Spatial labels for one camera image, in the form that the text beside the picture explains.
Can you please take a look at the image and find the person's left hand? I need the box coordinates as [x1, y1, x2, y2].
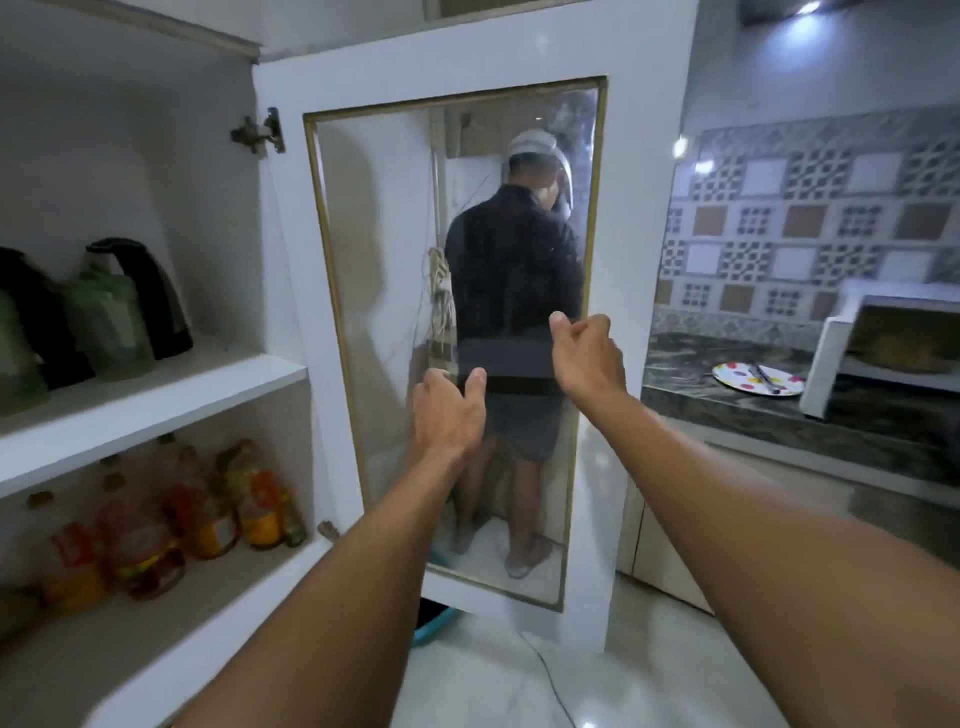
[410, 367, 489, 470]

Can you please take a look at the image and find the small green bottle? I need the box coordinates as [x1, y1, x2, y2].
[277, 485, 310, 550]

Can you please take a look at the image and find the black floor cable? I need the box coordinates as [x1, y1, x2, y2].
[515, 628, 580, 728]

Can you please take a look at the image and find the blue plastic basin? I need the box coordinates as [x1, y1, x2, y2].
[414, 598, 459, 652]

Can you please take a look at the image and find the person's left forearm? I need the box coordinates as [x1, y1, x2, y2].
[172, 449, 481, 728]

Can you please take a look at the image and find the person's right hand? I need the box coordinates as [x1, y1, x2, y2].
[548, 311, 628, 412]

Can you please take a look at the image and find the polka dot plate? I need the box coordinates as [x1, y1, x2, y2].
[710, 361, 807, 400]

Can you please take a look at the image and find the person's right forearm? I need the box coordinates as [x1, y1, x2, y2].
[592, 389, 960, 728]

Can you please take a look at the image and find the white countertop oven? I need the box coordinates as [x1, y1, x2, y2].
[797, 279, 960, 422]

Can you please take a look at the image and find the glass cabinet door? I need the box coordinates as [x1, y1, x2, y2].
[251, 0, 701, 656]

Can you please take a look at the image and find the green lidded clear pitcher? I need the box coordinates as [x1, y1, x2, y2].
[59, 258, 160, 385]
[0, 288, 52, 418]

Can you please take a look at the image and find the steel kettle with black handle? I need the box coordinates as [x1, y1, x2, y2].
[0, 246, 97, 392]
[84, 236, 196, 362]

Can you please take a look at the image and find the dark marble kitchen counter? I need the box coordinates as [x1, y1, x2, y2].
[641, 332, 960, 490]

